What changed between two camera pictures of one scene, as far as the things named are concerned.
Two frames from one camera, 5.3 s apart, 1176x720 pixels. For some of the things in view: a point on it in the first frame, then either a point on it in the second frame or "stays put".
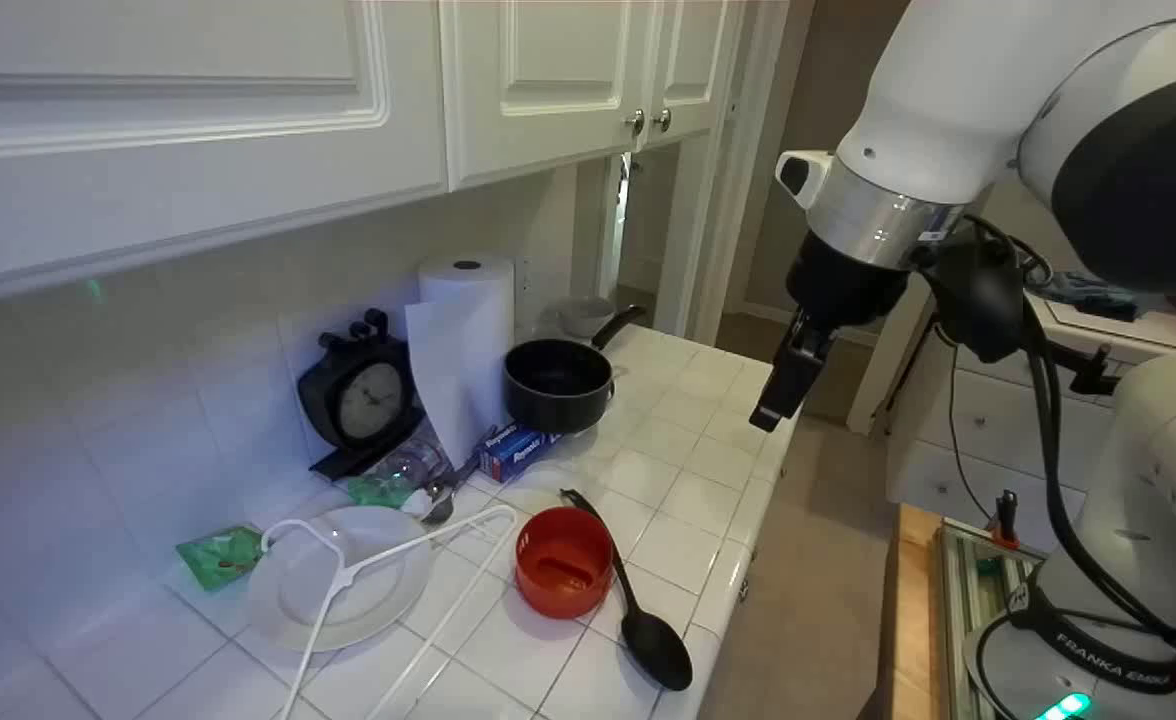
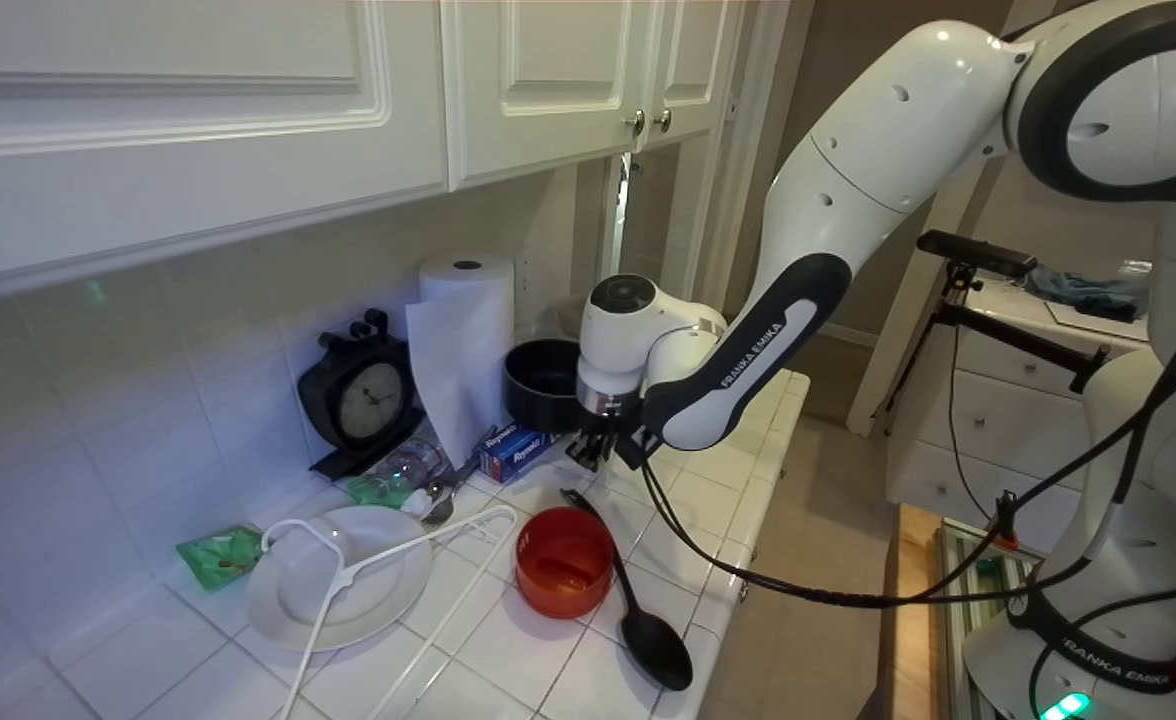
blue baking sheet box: (510, 450) stays put
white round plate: (342, 583) stays put
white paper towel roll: (462, 332) stays put
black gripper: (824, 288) → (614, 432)
